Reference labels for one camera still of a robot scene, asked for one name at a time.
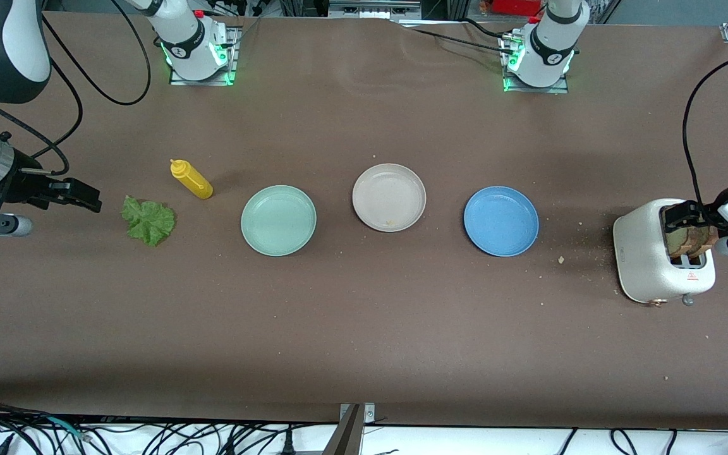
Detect light brown bread slice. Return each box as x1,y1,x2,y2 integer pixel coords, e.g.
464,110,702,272
667,224,703,258

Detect green lettuce leaf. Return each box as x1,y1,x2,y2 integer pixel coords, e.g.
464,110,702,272
121,195,177,248

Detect yellow mustard squeeze bottle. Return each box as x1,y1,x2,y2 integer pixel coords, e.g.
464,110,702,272
169,159,214,200

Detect blue round plate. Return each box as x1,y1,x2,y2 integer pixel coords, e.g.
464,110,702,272
463,186,540,258

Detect mint green round plate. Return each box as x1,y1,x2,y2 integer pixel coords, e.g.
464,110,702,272
240,185,318,257

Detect beige round plate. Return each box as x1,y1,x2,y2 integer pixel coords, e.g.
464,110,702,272
351,163,427,233

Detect dark crust bread slice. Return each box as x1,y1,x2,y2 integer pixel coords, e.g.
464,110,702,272
696,222,720,255

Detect white toaster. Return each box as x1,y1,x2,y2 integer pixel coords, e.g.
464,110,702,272
612,198,717,307

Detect red box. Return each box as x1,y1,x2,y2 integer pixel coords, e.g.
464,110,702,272
489,0,547,17

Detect grey aluminium beam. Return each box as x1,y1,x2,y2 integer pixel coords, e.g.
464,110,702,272
321,404,365,455

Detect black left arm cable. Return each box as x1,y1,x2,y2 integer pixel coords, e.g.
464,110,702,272
682,49,728,210

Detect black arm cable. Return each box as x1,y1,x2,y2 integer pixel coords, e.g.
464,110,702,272
0,0,153,178
682,49,728,210

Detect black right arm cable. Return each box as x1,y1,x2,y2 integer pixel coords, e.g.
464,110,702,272
0,0,153,178

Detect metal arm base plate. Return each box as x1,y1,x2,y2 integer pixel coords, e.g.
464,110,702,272
500,32,570,94
168,24,241,87

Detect teal cable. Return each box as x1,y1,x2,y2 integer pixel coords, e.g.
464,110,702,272
47,416,90,442

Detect looped black floor cables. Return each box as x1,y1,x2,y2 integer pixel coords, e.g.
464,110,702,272
557,428,681,455

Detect tangled black floor cables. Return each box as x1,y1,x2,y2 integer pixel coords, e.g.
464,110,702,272
0,398,339,455

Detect thin black table cable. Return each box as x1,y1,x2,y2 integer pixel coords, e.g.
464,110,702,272
396,18,518,59

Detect metal table edge bracket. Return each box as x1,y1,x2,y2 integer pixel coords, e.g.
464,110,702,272
339,403,377,425

